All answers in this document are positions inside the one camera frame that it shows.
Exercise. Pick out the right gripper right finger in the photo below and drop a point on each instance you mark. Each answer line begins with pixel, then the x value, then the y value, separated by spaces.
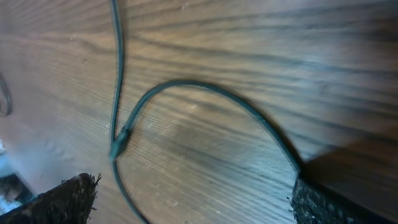
pixel 313 203

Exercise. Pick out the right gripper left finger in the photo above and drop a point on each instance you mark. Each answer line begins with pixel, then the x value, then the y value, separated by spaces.
pixel 71 202

